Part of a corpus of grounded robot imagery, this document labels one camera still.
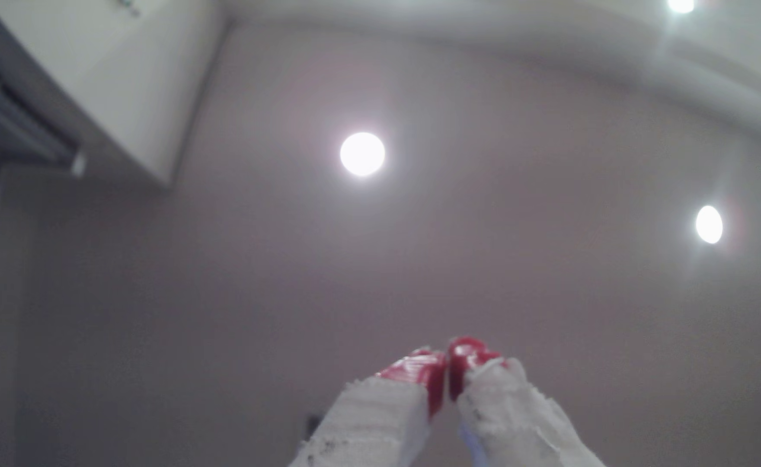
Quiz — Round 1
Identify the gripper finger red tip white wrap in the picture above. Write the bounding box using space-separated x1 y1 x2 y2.
447 336 606 467
289 347 448 467

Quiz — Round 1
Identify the white wall air conditioner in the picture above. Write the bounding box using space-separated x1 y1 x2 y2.
0 0 227 189

